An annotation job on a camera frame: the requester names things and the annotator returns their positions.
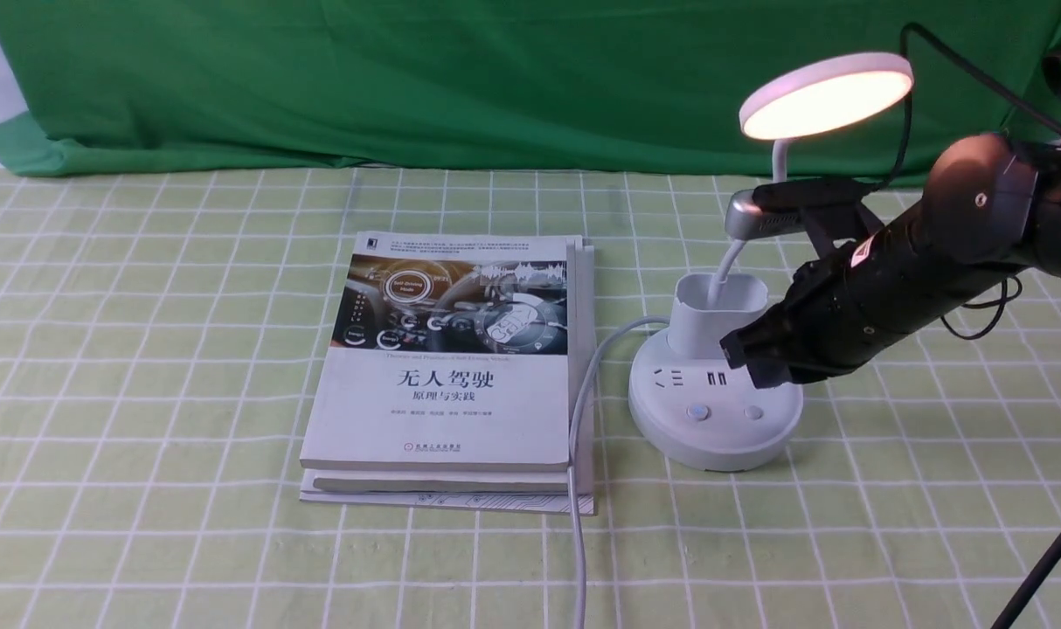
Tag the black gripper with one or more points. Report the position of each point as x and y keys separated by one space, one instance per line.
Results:
x=839 y=315

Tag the white desk lamp with sockets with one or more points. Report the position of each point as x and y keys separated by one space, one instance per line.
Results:
x=683 y=396

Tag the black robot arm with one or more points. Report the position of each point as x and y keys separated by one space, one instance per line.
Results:
x=990 y=209

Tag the middle white book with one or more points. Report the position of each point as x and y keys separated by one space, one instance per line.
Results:
x=495 y=480

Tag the bottom thin white book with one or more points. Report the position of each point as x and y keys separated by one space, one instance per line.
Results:
x=531 y=503

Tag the top book with car cover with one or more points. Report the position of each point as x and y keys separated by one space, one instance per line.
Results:
x=452 y=384

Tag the black tripod leg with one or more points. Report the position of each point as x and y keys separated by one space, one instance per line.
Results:
x=1034 y=581

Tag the green checkered tablecloth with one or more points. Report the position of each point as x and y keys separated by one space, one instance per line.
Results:
x=161 y=338

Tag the green backdrop cloth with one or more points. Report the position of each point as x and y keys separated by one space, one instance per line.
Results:
x=147 y=87

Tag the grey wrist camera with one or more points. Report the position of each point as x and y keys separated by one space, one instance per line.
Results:
x=829 y=209

